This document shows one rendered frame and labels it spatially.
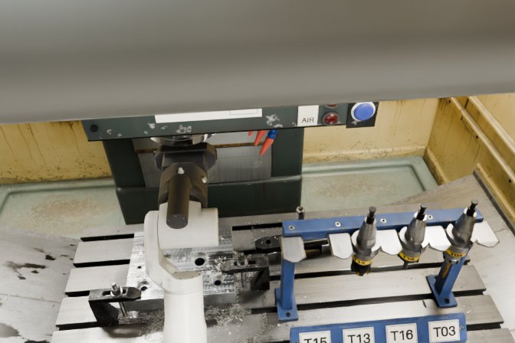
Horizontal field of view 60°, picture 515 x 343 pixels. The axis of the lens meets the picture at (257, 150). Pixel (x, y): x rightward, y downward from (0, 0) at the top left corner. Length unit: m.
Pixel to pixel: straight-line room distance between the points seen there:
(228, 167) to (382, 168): 0.88
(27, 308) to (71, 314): 0.37
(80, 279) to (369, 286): 0.84
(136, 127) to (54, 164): 1.54
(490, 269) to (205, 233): 1.11
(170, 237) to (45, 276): 1.11
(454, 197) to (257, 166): 0.75
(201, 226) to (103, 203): 1.40
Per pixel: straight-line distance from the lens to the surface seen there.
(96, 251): 1.52
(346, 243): 1.05
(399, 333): 1.27
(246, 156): 1.56
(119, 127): 0.69
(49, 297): 1.78
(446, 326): 1.31
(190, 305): 0.78
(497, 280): 1.64
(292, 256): 1.01
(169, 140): 0.86
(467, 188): 1.85
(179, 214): 0.71
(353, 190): 2.08
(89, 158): 2.14
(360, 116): 0.69
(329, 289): 1.35
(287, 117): 0.68
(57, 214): 2.15
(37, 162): 2.22
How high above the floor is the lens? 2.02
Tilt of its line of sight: 40 degrees down
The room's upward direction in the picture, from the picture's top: 1 degrees counter-clockwise
